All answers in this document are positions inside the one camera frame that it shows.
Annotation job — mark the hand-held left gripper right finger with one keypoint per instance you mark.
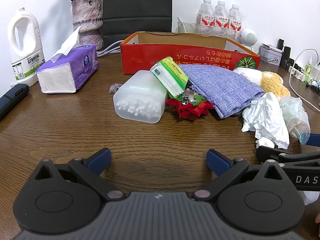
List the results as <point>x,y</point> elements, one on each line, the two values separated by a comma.
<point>217,161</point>

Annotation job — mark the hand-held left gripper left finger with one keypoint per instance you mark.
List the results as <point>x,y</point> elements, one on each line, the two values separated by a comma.
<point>100,158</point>

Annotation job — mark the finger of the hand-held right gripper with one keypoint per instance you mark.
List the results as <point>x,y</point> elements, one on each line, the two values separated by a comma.
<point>314,139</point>
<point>273,153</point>

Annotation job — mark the iridescent plastic wrap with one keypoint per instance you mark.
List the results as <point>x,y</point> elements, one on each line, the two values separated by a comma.
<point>297,120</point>

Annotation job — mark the white tissue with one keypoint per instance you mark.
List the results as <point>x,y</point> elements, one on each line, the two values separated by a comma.
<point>267,117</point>

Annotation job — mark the red artificial flower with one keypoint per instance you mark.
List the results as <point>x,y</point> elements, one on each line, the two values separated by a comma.
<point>190,111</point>

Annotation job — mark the white and yellow plush toy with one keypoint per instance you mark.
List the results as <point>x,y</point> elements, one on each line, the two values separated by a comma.
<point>272,82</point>

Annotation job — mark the metal hair clip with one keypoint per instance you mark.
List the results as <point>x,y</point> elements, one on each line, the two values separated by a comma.
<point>186,97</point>

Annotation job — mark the small pinkish plastic bag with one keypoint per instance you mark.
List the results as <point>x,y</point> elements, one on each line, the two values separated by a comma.
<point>115,88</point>

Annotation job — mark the purple woven pouch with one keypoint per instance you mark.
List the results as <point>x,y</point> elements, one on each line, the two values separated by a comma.
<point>220,87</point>

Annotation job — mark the translucent cotton swab box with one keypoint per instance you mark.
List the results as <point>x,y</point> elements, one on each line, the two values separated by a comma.
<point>137,92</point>

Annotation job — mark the green tissue packet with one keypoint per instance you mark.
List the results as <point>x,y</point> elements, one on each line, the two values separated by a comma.
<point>172,75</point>

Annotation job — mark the orange cardboard box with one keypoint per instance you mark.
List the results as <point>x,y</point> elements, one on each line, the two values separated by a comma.
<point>150,55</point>

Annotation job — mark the white power strip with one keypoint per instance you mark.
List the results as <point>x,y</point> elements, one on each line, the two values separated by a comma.
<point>298,73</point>

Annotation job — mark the light green spray bottle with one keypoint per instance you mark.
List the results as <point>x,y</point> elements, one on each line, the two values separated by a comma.
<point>308,68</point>

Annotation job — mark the black box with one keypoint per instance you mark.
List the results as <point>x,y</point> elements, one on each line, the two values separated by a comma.
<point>287,56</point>

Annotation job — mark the pale tin box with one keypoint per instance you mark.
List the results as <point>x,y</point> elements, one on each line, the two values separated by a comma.
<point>270,56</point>

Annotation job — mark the purple tissue pack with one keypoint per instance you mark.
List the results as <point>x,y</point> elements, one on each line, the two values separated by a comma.
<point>82,65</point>

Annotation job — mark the dark blue case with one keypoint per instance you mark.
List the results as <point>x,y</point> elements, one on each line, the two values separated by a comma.
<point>12,100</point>

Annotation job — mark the small white round fan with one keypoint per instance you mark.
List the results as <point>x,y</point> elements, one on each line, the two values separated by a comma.
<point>248,37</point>

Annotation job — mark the white detergent jug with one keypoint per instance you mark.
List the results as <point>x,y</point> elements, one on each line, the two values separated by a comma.
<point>25,55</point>

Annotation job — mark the clear water bottle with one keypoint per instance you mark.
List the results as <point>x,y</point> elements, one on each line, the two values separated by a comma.
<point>222,20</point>
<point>235,22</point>
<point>207,17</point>

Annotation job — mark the clear glass cup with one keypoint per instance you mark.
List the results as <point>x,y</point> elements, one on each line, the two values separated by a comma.
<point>186,27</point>

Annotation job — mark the mottled purple vase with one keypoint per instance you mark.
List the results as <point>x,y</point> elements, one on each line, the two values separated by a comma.
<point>87,17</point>

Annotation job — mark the black paper bag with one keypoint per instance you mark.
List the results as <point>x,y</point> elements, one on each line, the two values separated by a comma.
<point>137,5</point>

